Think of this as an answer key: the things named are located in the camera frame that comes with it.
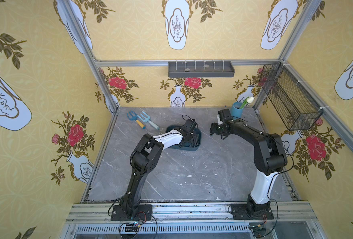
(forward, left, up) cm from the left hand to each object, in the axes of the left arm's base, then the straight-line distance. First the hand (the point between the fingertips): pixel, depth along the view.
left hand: (191, 136), depth 101 cm
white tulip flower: (+6, -31, +27) cm, 42 cm away
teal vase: (+7, -27, +17) cm, 33 cm away
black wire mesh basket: (-2, -51, +31) cm, 60 cm away
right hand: (+2, -12, +4) cm, 13 cm away
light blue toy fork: (+19, +33, -3) cm, 38 cm away
